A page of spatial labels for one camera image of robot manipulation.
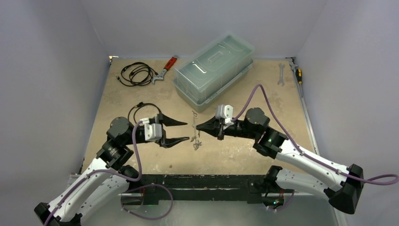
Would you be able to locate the white oval keyring holder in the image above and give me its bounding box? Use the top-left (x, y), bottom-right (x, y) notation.
top-left (190, 111), bottom-right (202, 151)

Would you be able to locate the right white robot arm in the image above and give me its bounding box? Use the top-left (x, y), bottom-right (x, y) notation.
top-left (196, 105), bottom-right (364, 214)

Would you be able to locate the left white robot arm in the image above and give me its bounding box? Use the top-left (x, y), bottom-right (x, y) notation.
top-left (34, 113), bottom-right (189, 226)

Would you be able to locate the clear plastic storage box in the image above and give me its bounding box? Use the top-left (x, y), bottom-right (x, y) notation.
top-left (173, 34), bottom-right (255, 113)

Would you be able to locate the silver open-end spanner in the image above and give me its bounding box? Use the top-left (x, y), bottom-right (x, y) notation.
top-left (277, 63), bottom-right (285, 87)

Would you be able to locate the yellow black screwdriver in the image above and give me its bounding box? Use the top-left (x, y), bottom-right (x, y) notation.
top-left (295, 68), bottom-right (303, 98)

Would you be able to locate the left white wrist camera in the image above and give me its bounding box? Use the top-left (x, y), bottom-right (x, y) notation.
top-left (140, 117), bottom-right (156, 142)

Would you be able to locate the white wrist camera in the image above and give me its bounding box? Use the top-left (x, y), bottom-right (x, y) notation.
top-left (215, 105), bottom-right (233, 128)
top-left (140, 117), bottom-right (156, 142)

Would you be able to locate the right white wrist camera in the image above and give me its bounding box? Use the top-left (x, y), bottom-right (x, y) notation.
top-left (215, 105), bottom-right (233, 128)

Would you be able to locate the black looped cable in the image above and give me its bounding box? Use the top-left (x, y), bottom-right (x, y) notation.
top-left (127, 101), bottom-right (163, 124)

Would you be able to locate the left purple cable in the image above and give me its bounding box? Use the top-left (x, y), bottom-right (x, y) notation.
top-left (43, 121), bottom-right (144, 226)

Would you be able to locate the red handled adjustable wrench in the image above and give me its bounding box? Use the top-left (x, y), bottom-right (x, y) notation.
top-left (151, 55), bottom-right (178, 84)

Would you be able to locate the coiled black cable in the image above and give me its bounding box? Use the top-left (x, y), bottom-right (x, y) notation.
top-left (117, 62), bottom-right (158, 87)

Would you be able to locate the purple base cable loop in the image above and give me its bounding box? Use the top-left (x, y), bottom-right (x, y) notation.
top-left (120, 183), bottom-right (174, 220)

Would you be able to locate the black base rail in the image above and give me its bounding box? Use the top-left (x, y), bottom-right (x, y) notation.
top-left (129, 174), bottom-right (280, 205)

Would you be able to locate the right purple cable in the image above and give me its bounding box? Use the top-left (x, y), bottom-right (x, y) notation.
top-left (231, 83), bottom-right (399, 186)

